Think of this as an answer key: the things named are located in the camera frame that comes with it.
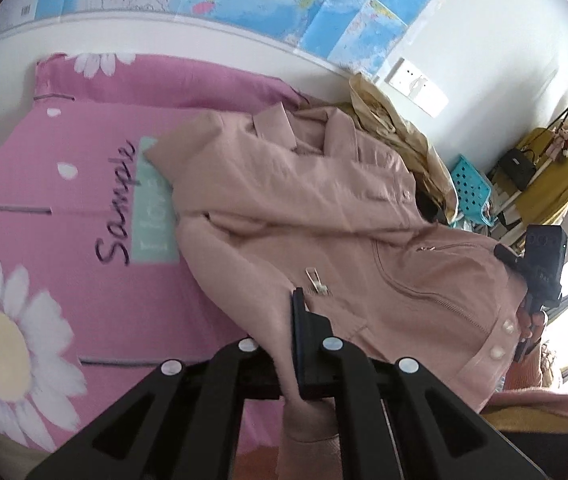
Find beige garment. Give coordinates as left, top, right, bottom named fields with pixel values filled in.
left=346, top=72, right=458, bottom=222

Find black handbag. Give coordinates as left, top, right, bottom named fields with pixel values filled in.
left=496, top=147, right=538, bottom=191

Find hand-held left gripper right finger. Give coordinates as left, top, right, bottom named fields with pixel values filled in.
left=290, top=287, right=551, bottom=480

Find black garment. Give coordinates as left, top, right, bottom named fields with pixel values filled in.
left=415, top=194, right=446, bottom=222

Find person's dark trousers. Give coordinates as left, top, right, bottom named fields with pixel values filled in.
left=494, top=426, right=568, bottom=480

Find person's pink sweater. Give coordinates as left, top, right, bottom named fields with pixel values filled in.
left=479, top=389, right=568, bottom=423

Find yellow hanging garment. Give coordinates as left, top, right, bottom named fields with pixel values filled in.
left=489, top=127, right=568, bottom=227

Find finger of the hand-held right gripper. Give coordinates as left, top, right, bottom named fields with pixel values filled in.
left=493, top=241, right=528, bottom=273

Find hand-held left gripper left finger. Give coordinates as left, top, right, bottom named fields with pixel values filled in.
left=24, top=337, right=285, bottom=480

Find pink jacket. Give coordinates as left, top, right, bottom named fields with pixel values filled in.
left=141, top=102, right=532, bottom=480

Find pink floral bedsheet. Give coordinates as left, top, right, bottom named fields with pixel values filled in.
left=0, top=52, right=297, bottom=461

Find pink floral pillow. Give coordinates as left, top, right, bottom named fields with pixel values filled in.
left=34, top=52, right=315, bottom=111

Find person's right hand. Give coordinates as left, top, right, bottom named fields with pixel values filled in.
left=515, top=305, right=550, bottom=361

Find blue plastic basket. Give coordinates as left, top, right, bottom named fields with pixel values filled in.
left=449, top=155, right=495, bottom=229

